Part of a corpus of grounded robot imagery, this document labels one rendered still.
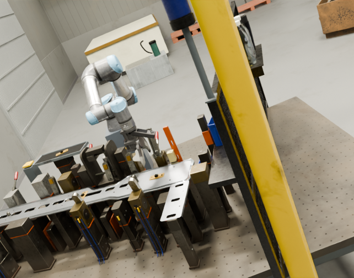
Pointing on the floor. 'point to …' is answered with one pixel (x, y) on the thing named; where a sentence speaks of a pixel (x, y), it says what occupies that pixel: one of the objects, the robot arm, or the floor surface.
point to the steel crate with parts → (340, 16)
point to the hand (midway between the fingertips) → (148, 159)
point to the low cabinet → (127, 43)
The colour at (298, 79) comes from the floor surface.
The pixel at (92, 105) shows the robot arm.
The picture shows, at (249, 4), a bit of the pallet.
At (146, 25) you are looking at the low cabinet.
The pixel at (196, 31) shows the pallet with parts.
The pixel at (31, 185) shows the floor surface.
